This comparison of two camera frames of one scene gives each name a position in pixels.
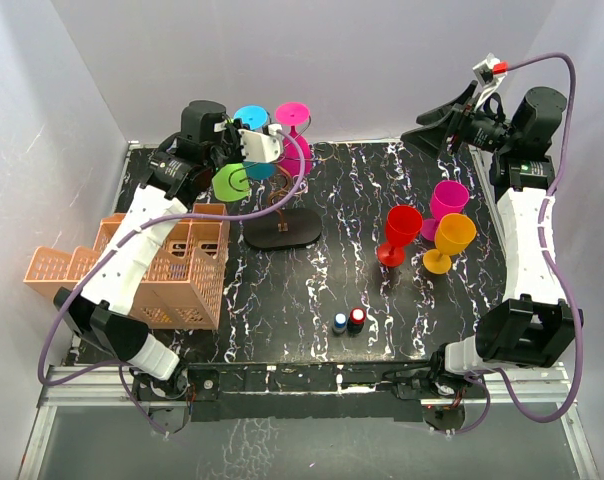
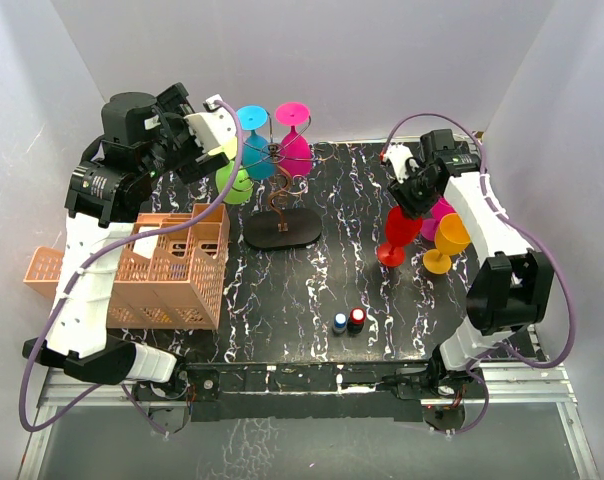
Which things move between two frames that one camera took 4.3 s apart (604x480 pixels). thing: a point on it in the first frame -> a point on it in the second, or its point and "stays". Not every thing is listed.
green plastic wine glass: (230, 183) stays
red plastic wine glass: (403, 224) stays
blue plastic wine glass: (255, 117) stays
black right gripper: (432, 137) -> (401, 194)
